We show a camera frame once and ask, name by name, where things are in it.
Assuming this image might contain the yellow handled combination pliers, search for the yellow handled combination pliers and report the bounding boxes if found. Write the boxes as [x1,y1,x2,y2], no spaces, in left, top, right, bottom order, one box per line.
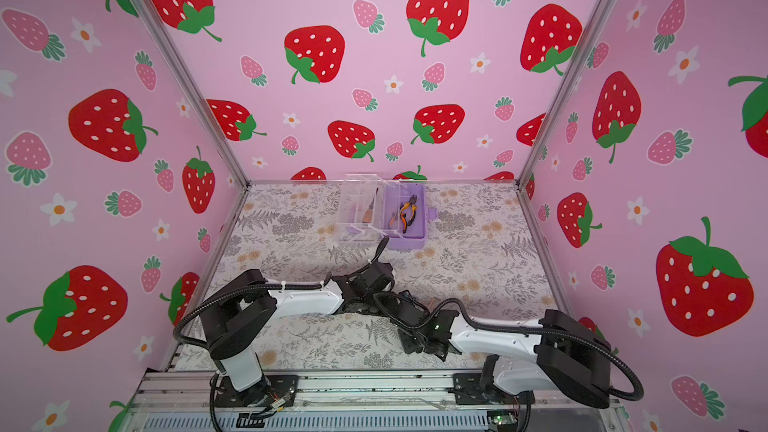
[400,195,418,234]

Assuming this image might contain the purple plastic tool box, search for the purple plastic tool box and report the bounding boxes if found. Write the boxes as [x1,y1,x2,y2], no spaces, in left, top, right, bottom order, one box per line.
[383,181,438,251]

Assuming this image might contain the large orange handled screwdriver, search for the large orange handled screwdriver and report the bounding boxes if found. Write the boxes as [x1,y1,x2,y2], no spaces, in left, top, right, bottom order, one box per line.
[361,188,379,224]

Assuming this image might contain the orange handled needle-nose pliers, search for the orange handled needle-nose pliers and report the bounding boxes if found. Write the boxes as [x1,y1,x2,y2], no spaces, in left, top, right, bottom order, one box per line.
[388,205,402,229]

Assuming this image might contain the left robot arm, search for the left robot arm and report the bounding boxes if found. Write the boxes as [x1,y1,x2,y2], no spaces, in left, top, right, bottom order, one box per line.
[173,260,395,392]

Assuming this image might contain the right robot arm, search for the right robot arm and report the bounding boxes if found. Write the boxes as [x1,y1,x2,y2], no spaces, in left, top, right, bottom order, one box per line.
[372,292,645,409]

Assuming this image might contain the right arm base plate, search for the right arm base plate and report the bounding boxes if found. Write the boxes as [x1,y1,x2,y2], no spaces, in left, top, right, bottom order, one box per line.
[448,373,536,405]

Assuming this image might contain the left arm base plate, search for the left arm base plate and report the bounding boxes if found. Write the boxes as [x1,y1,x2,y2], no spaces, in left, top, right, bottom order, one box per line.
[214,374,299,408]

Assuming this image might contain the aluminium front rail frame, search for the aluminium front rail frame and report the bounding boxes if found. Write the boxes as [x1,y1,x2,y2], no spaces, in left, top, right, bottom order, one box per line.
[118,369,632,431]

